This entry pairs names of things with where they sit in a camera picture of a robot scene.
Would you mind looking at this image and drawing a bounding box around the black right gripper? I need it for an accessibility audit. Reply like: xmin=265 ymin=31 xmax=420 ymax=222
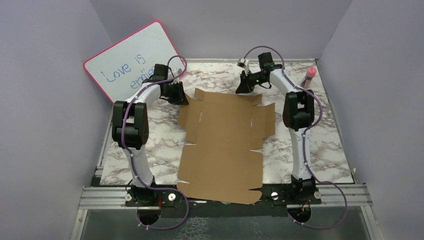
xmin=235 ymin=69 xmax=267 ymax=95

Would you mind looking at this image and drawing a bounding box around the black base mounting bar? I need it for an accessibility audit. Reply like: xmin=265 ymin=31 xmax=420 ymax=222
xmin=80 ymin=184 xmax=322 ymax=218

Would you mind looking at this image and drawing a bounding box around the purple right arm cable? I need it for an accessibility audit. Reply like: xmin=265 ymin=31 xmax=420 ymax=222
xmin=237 ymin=45 xmax=349 ymax=230

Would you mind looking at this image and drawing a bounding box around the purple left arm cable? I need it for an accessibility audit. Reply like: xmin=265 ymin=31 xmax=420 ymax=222
xmin=119 ymin=54 xmax=191 ymax=232

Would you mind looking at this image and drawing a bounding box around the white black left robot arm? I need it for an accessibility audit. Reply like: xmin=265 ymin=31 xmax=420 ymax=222
xmin=111 ymin=64 xmax=189 ymax=206

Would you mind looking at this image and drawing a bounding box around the pink framed whiteboard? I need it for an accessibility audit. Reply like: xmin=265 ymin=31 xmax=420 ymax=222
xmin=83 ymin=21 xmax=185 ymax=103

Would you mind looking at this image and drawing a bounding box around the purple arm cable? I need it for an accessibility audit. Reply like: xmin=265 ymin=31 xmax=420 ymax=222
xmin=119 ymin=54 xmax=191 ymax=232
xmin=237 ymin=45 xmax=349 ymax=230

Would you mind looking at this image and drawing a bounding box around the pink capped marker bottle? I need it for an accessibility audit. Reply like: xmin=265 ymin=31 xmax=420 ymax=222
xmin=300 ymin=66 xmax=317 ymax=89

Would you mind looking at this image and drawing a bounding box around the brown cardboard box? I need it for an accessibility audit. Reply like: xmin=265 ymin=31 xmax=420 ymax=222
xmin=176 ymin=89 xmax=276 ymax=205

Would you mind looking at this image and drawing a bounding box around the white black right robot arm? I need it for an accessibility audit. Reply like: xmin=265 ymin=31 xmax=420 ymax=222
xmin=235 ymin=52 xmax=316 ymax=204

